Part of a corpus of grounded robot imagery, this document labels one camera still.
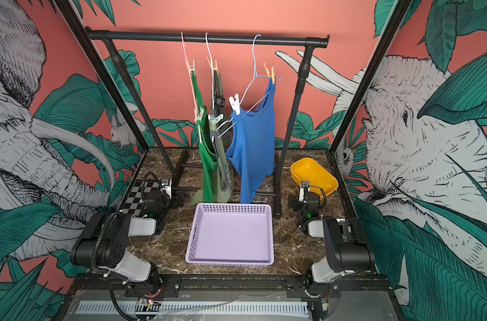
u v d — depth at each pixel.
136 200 0.95
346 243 0.47
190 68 0.67
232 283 0.77
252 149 0.73
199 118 0.55
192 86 0.74
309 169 1.10
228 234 0.90
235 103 0.55
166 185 0.82
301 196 0.84
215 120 0.54
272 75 0.70
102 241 0.43
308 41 0.51
